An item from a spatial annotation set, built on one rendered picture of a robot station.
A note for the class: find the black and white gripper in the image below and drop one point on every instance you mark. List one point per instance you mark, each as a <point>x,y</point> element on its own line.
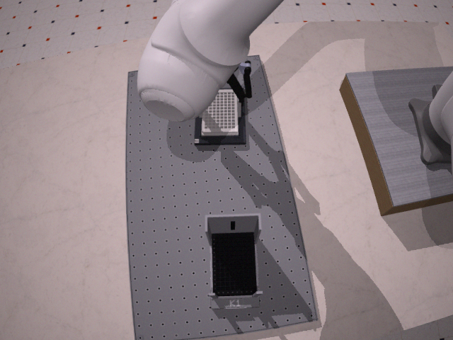
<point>245,69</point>

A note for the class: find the black well plate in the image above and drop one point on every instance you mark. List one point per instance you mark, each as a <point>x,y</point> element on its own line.
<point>242,274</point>

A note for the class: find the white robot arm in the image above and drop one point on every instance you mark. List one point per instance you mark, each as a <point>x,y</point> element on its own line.
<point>198,44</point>

